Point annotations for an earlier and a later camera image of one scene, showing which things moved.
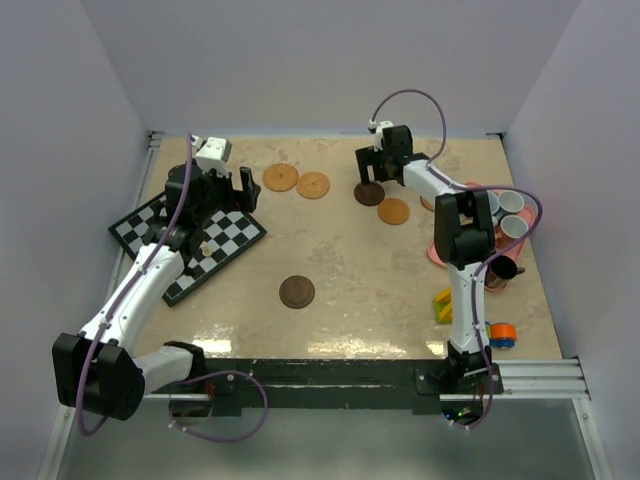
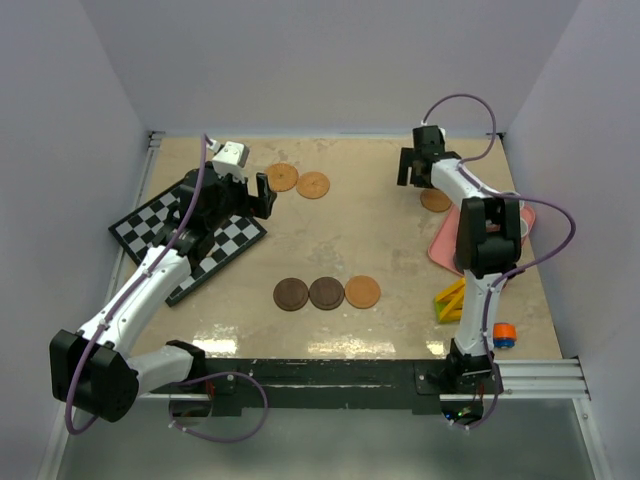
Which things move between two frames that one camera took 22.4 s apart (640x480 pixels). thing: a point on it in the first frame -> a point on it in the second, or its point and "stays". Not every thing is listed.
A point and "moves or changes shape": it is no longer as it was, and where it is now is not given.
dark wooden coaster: [370, 195] -> [326, 293]
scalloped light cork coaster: [280, 177] stays
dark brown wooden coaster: [297, 291] moves or changes shape
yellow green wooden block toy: [444, 306] stays
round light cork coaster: [312, 185] stays
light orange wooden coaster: [393, 211] -> [362, 291]
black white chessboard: [223, 237] stays
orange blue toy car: [501, 335] stays
